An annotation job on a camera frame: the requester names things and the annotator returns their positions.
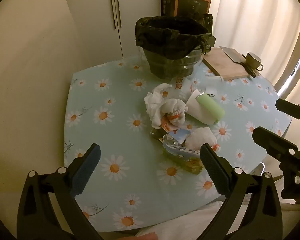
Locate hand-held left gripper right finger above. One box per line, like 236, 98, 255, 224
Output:
199, 143, 283, 240

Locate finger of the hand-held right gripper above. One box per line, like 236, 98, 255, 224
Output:
275, 98, 300, 120
252, 127, 300, 160

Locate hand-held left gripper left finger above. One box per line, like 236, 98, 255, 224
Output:
16, 143, 105, 240

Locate clear yellow plastic wrapper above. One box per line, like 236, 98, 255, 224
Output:
184, 157, 206, 176

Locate white tissue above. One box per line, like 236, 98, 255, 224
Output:
184, 127, 220, 152
144, 82, 173, 117

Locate white paper cup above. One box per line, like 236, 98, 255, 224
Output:
185, 89, 215, 125

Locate light green plastic tube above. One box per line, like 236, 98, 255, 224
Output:
195, 92, 225, 121

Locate tissue with orange print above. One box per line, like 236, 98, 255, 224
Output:
151, 98, 190, 131

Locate white wrapper with orange print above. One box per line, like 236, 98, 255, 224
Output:
173, 76, 193, 99

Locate clear bin with black bag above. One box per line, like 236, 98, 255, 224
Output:
135, 16, 213, 78

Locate daisy print tablecloth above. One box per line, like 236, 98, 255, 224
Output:
63, 55, 292, 232

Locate olive green mug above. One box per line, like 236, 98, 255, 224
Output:
245, 52, 264, 71

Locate wooden cutting board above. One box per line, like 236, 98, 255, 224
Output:
202, 47, 260, 80

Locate cream curtain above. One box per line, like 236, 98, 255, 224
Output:
210, 0, 300, 105

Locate cream wardrobe doors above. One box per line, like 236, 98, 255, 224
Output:
57, 0, 163, 62

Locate steel cleaver with black handle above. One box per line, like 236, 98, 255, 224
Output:
219, 46, 257, 78

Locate black camera bag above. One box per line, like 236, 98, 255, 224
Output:
201, 13, 213, 32

